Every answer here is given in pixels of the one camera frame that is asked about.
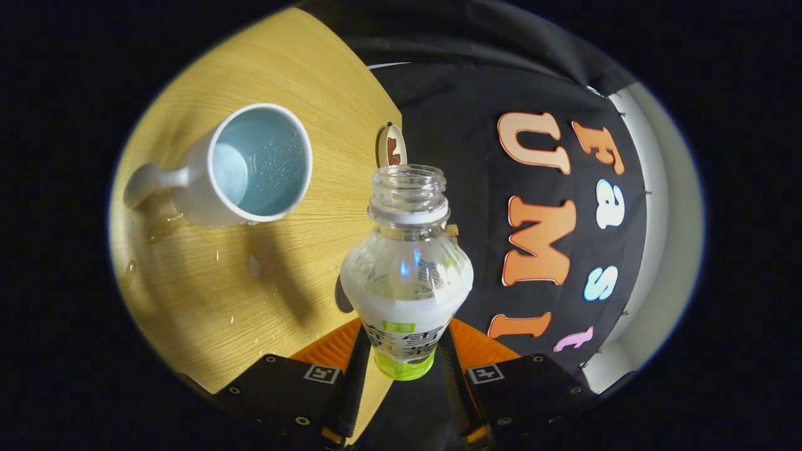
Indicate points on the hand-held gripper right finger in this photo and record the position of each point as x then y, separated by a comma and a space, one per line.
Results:
526, 388

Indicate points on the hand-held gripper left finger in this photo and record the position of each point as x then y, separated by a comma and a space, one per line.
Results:
294, 394

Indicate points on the dark round coaster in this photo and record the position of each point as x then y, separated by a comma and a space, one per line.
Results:
343, 297

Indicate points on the clear juice bottle green label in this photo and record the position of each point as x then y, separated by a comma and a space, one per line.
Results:
407, 300

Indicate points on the white cup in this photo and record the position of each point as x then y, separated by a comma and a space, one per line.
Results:
200, 181

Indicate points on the wooden table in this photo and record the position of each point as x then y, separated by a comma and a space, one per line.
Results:
250, 300

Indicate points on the red meat piece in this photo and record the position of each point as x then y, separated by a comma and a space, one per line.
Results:
394, 151

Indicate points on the white round plate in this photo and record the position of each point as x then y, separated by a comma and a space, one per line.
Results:
383, 147

